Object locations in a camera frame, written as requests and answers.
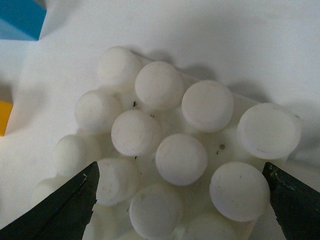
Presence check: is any yellow two-stud block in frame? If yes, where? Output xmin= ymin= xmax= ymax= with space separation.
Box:
xmin=0 ymin=100 xmax=13 ymax=137

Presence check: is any blue three-stud block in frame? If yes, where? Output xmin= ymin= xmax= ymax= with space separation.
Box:
xmin=0 ymin=0 xmax=47 ymax=41

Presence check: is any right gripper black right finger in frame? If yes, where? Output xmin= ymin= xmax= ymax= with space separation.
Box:
xmin=262 ymin=162 xmax=320 ymax=240

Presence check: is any white studded base plate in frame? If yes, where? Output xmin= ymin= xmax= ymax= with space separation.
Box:
xmin=30 ymin=46 xmax=302 ymax=240

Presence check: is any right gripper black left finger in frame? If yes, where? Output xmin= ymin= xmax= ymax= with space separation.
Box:
xmin=0 ymin=161 xmax=100 ymax=240

